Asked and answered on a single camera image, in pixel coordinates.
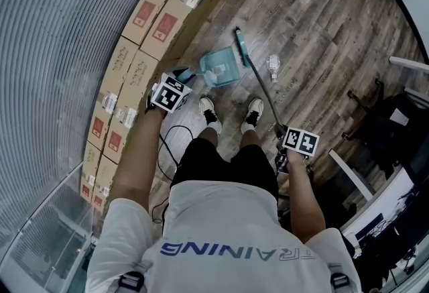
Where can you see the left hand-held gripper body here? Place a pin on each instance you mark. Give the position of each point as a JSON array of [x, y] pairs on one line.
[[169, 94]]

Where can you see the white metal beam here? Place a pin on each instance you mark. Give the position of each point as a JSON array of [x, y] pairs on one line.
[[350, 175], [409, 64]]

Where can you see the person's right white shoe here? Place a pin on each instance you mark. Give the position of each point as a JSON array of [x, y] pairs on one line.
[[252, 112]]

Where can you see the person's right forearm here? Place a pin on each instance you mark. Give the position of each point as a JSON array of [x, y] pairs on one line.
[[303, 194]]

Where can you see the person's left leg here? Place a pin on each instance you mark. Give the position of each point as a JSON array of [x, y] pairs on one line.
[[209, 134]]

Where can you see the teal plastic dustpan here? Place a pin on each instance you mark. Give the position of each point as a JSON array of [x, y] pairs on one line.
[[218, 62]]

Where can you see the white desk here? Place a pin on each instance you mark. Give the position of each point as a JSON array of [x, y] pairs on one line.
[[392, 197]]

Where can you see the row of cardboard boxes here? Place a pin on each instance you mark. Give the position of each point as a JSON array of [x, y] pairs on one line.
[[147, 18]]

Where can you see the person's right leg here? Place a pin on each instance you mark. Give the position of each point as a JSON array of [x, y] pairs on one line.
[[249, 139]]

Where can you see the person's left forearm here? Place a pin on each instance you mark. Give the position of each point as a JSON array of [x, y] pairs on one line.
[[140, 157]]

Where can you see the person's black shorts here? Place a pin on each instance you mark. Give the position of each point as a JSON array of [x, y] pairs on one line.
[[221, 167]]

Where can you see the person's white shoe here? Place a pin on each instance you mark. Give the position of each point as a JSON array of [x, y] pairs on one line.
[[208, 110], [252, 112]]

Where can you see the black equipment stand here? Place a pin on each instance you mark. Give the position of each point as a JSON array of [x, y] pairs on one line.
[[399, 248]]

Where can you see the person's leg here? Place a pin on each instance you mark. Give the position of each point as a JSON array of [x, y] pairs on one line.
[[249, 139], [209, 134]]

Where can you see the black office chair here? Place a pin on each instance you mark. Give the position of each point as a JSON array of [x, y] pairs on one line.
[[388, 127]]

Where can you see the glass railing panel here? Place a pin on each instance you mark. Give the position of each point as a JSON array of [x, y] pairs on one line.
[[43, 238]]

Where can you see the person's left white shoe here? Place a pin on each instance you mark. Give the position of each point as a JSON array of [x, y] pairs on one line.
[[208, 110]]

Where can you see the person's white T-shirt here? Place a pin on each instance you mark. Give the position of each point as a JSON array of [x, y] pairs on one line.
[[228, 238]]

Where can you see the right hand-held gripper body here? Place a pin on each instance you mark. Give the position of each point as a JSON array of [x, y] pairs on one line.
[[300, 141]]

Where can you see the clear plastic bottle trash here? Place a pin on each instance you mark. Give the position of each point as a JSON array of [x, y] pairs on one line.
[[272, 63]]

